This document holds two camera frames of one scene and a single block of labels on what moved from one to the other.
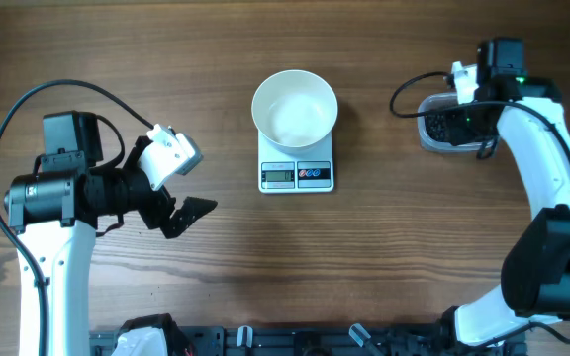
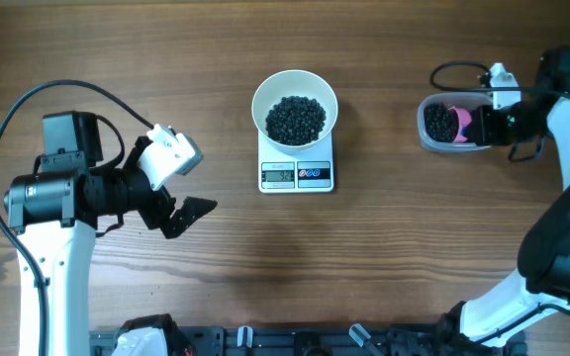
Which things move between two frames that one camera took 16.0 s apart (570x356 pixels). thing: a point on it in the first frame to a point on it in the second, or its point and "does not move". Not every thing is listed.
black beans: x=435 y=123 to x=296 y=120
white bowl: x=295 y=110 does not move
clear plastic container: x=434 y=101 does not move
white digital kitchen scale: x=302 y=173 does not move
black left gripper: x=156 y=216 does not move
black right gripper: x=456 y=133 to x=485 y=133
